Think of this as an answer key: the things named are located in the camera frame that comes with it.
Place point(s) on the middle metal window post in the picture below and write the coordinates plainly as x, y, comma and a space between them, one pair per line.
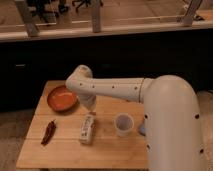
95, 16

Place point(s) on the metal window post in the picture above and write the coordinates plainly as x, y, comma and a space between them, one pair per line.
31, 28
95, 16
191, 10

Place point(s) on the dried red chili pepper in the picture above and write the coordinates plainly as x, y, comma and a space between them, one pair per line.
49, 132

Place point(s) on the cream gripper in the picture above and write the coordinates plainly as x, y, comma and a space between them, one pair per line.
91, 107

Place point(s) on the blue sponge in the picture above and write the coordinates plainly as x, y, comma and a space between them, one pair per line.
141, 129

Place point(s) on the left metal window post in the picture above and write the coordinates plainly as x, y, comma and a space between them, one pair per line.
31, 28

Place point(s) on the white labelled bottle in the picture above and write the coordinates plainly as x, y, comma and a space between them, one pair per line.
87, 128

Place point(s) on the right metal window post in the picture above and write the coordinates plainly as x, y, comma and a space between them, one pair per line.
191, 10

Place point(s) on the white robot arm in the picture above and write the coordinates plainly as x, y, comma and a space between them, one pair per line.
172, 115

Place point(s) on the black office chair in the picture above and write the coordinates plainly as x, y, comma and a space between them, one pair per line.
39, 7

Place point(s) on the translucent plastic cup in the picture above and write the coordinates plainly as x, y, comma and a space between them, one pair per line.
124, 124

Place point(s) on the wooden table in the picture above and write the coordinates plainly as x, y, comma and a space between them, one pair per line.
64, 151

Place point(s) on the orange ceramic bowl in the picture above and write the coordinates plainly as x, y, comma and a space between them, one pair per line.
60, 99

